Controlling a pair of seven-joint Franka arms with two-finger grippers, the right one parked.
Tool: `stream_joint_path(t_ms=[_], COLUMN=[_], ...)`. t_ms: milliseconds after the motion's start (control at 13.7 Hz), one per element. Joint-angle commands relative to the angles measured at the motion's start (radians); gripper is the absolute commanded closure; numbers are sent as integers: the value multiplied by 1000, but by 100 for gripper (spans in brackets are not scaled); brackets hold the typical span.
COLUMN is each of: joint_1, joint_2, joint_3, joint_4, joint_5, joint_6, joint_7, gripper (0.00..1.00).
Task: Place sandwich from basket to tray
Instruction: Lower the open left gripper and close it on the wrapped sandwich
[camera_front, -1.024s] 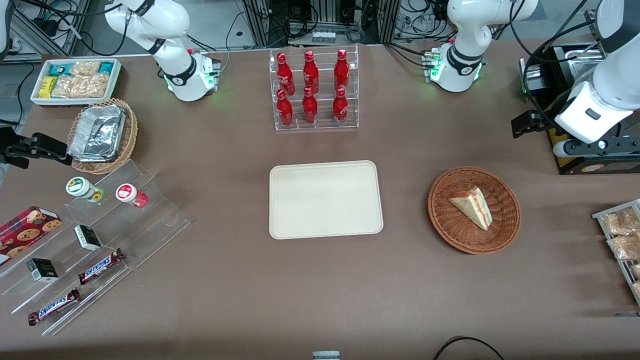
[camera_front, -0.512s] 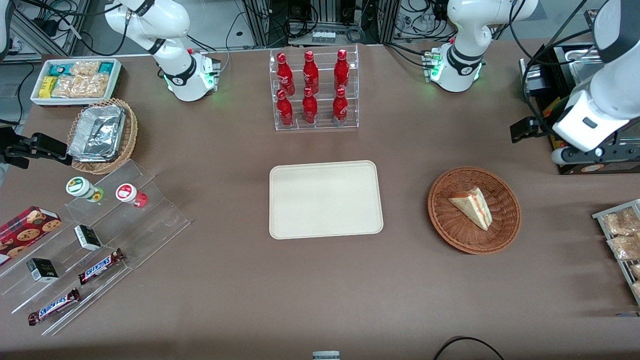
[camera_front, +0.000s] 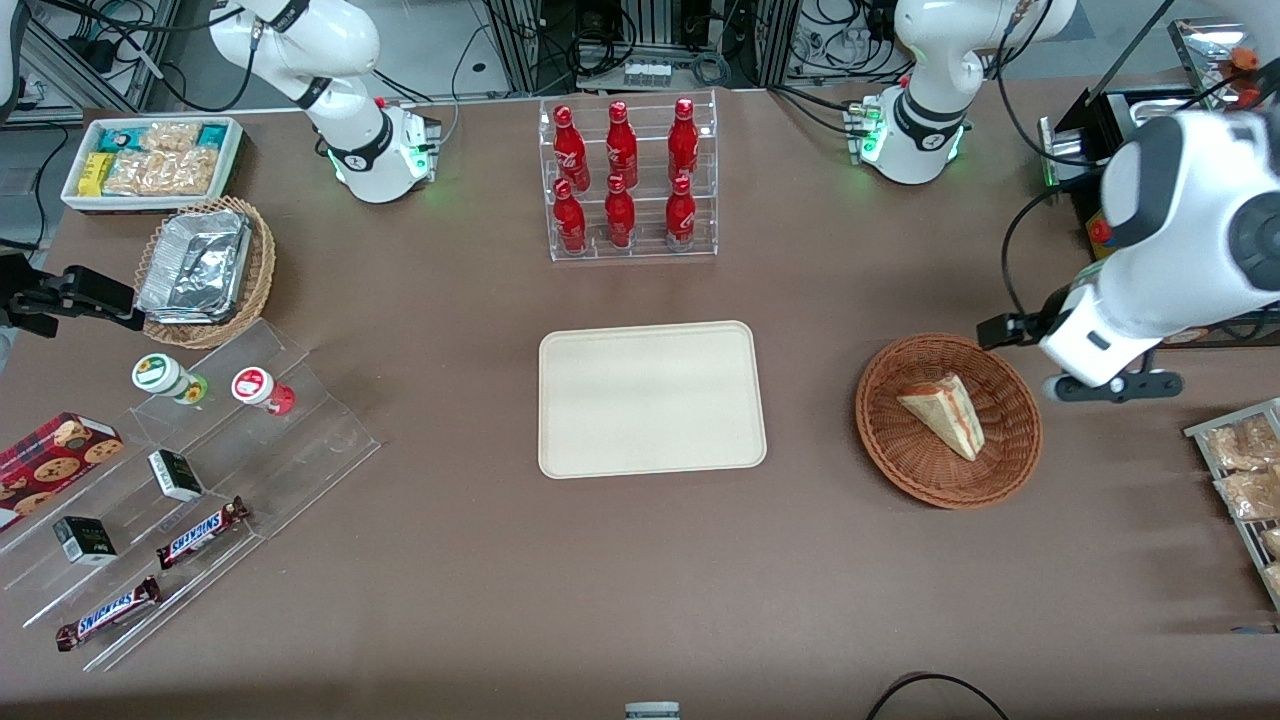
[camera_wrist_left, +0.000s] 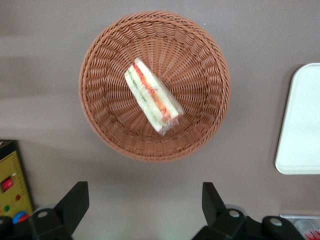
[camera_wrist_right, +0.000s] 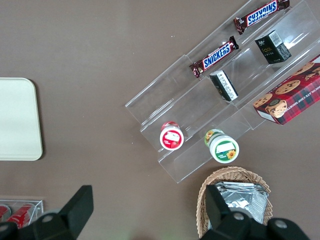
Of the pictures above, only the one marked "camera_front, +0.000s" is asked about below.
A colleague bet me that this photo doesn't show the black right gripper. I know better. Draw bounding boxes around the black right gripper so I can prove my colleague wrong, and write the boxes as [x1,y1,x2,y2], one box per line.
[0,265,147,337]

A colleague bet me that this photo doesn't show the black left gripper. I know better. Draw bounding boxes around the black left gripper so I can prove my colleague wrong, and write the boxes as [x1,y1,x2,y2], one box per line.
[977,311,1051,350]

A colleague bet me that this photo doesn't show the triangle sandwich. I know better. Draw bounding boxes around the triangle sandwich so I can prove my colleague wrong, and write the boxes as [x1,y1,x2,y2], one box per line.
[896,372,987,463]

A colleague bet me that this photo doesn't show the round brown wicker basket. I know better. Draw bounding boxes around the round brown wicker basket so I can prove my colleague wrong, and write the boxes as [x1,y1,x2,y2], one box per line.
[855,333,1044,511]

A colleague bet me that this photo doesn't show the oval wicker basket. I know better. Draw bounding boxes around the oval wicker basket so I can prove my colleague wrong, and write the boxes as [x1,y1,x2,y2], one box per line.
[134,195,278,351]

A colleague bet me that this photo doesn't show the tray of packaged crackers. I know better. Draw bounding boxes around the tray of packaged crackers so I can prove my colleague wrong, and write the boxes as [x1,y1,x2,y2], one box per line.
[1184,397,1280,612]

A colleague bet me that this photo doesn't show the cream plastic tray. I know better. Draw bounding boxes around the cream plastic tray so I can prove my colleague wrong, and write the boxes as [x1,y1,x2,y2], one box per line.
[538,320,768,480]

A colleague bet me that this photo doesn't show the stack of foil trays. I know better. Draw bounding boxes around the stack of foil trays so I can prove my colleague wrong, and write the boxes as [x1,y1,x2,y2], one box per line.
[136,209,254,325]

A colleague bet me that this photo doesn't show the white rectangular snack bin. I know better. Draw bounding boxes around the white rectangular snack bin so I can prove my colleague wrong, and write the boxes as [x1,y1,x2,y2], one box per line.
[60,116,247,215]

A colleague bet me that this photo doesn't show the green label white cup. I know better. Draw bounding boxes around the green label white cup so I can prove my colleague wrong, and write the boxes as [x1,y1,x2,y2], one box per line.
[131,353,210,406]

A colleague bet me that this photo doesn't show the yellow snack packet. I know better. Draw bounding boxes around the yellow snack packet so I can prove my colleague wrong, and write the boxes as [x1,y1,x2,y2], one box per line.
[77,151,117,198]

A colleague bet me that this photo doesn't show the clear bag of crackers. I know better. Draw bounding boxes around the clear bag of crackers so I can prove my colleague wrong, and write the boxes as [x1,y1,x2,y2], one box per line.
[102,147,222,197]
[139,121,202,154]

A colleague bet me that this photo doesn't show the red plaid cookie box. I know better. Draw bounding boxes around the red plaid cookie box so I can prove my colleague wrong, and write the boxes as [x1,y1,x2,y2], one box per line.
[0,411,126,532]

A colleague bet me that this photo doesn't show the red label white cup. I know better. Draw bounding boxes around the red label white cup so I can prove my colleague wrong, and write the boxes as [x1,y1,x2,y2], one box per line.
[231,366,297,417]

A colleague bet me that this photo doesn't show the black machine housing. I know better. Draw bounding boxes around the black machine housing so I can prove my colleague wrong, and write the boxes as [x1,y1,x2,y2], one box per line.
[1038,84,1280,349]

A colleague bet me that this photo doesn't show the small black box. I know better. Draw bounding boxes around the small black box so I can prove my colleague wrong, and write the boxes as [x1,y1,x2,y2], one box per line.
[52,515,119,567]
[147,449,206,503]

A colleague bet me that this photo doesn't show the clear acrylic stepped display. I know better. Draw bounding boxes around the clear acrylic stepped display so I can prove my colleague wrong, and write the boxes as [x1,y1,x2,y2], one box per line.
[0,318,382,674]

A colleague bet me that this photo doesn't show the clear bag of biscuits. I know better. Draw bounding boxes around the clear bag of biscuits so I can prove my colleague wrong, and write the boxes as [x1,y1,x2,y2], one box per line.
[1214,469,1280,522]
[1204,416,1280,472]

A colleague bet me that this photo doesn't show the Snickers chocolate bar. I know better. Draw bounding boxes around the Snickers chocolate bar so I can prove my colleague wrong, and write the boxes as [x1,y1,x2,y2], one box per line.
[54,575,163,653]
[155,496,251,571]

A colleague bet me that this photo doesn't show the shiny metal pan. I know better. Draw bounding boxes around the shiny metal pan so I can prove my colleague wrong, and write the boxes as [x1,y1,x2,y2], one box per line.
[1167,17,1257,93]

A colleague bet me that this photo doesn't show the red cola bottle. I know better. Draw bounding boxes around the red cola bottle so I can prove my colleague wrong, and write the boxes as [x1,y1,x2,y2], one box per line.
[552,178,589,255]
[603,173,638,250]
[667,96,701,184]
[605,99,640,189]
[552,104,592,192]
[664,174,698,252]

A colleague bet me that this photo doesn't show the clear acrylic bottle rack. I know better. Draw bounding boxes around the clear acrylic bottle rack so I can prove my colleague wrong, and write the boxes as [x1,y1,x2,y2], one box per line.
[538,89,719,264]

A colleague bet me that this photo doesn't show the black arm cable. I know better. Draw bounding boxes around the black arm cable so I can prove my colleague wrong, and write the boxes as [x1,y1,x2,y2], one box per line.
[1002,184,1079,323]

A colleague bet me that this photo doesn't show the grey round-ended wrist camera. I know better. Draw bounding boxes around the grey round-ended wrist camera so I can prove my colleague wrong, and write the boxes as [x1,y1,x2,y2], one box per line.
[1043,369,1185,404]

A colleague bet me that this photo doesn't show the black cable loop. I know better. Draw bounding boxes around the black cable loop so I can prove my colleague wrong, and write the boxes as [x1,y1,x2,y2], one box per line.
[864,672,1012,720]

